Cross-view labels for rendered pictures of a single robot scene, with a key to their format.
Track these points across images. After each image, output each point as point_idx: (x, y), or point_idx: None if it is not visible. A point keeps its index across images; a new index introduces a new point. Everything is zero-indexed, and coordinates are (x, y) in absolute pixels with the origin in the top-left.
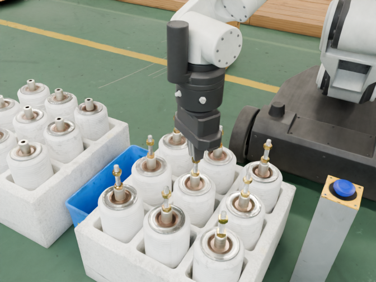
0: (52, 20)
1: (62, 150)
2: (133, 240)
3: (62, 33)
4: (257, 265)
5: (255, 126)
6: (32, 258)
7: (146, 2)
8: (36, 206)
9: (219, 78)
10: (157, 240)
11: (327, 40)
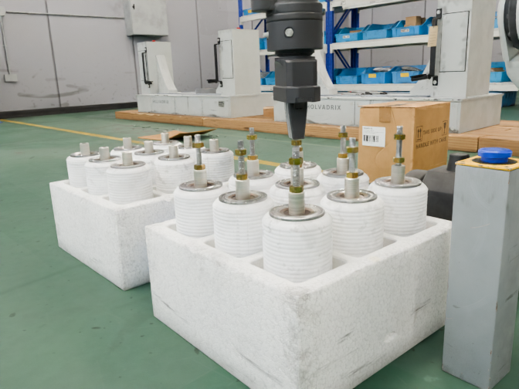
0: (231, 148)
1: (168, 179)
2: (204, 237)
3: (236, 155)
4: (357, 266)
5: (425, 183)
6: (103, 295)
7: None
8: (120, 219)
9: (307, 5)
10: (222, 211)
11: (504, 35)
